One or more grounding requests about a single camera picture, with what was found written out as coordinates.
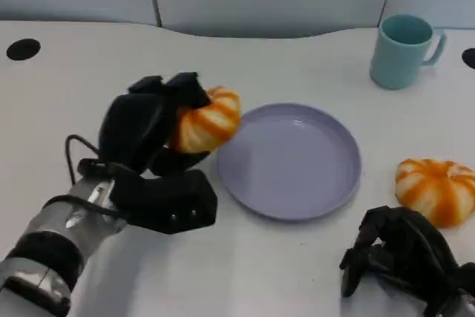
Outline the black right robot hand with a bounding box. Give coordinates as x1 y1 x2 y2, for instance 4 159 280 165
339 205 475 317

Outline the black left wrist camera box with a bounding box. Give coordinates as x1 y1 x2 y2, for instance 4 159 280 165
111 168 218 235

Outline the pale green mug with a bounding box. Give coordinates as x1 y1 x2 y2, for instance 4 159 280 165
369 14 448 91

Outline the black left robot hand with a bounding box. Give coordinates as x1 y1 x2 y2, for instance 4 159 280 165
96 71 212 177

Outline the orange and white bread roll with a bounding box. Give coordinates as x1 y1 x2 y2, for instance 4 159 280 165
168 86 242 154
394 158 475 228

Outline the black table cable grommet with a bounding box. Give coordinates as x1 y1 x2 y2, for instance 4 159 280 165
461 48 475 71
6 38 42 61

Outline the lilac plate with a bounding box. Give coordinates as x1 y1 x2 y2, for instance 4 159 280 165
217 103 363 221

